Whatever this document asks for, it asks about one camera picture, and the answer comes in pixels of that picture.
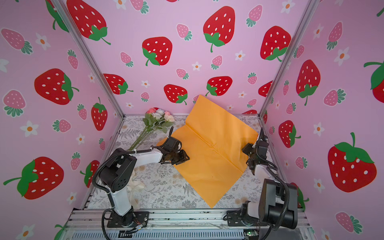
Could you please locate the lavender fake rose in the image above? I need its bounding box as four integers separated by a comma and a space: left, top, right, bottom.
156, 109, 165, 115

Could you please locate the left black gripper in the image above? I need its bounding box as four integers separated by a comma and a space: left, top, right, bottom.
170, 149, 191, 165

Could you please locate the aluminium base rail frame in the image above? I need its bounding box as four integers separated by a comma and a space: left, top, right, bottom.
58, 208, 316, 240

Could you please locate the vertical aluminium post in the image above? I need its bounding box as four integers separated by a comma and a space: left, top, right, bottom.
259, 0, 320, 118
53, 1, 125, 119

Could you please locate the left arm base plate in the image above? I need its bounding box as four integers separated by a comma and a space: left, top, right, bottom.
107, 211, 150, 229

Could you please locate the right vertical aluminium post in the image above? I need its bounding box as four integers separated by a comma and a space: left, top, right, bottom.
259, 0, 320, 118

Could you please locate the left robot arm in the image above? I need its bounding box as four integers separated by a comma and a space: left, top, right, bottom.
92, 127, 190, 227

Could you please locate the cream ribbon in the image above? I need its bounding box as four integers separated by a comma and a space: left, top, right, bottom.
126, 180, 145, 210

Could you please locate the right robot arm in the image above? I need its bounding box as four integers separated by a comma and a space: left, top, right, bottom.
241, 129, 298, 231

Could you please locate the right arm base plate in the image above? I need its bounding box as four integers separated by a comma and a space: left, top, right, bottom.
223, 210, 267, 227

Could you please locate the orange wrapping paper sheet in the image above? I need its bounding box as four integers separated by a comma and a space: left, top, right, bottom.
172, 96, 259, 208

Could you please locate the left vertical aluminium post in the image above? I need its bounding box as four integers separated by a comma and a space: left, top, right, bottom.
53, 1, 125, 119

